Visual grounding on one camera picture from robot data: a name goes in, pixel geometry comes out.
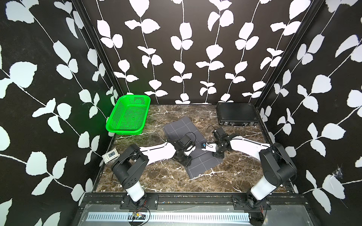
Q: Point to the grey checked pillowcase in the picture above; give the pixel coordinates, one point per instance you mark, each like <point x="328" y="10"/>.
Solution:
<point x="204" y="160"/>

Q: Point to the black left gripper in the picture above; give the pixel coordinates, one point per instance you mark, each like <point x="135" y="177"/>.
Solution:
<point x="187" y="162"/>

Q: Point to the green plastic basket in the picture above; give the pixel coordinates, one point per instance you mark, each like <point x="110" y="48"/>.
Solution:
<point x="129" y="115"/>

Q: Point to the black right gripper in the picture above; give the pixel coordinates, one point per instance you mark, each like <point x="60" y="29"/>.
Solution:
<point x="219" y="155"/>

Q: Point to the black hard carrying case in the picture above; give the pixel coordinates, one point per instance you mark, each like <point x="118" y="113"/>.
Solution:
<point x="236" y="114"/>

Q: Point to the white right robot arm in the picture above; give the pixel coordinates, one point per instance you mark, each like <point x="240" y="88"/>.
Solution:
<point x="276" y="164"/>

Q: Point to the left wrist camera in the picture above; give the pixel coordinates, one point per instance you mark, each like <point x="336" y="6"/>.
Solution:
<point x="192" y="152"/>

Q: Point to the white slotted cable duct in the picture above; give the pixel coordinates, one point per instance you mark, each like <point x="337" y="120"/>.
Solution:
<point x="179" y="217"/>

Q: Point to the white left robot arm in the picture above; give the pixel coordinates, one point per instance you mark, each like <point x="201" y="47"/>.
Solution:
<point x="130" y="165"/>

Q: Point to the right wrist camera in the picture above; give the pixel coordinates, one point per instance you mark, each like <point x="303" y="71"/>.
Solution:
<point x="211" y="147"/>

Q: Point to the small circuit board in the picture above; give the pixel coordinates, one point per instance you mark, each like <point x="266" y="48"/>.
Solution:
<point x="137" y="216"/>

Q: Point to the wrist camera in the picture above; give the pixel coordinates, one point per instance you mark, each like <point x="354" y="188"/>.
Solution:
<point x="211" y="147"/>
<point x="192" y="152"/>

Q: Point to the black front mounting rail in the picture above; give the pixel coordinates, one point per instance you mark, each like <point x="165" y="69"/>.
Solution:
<point x="154" y="200"/>

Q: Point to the small white digital meter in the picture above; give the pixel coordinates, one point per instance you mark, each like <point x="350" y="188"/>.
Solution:
<point x="110" y="156"/>

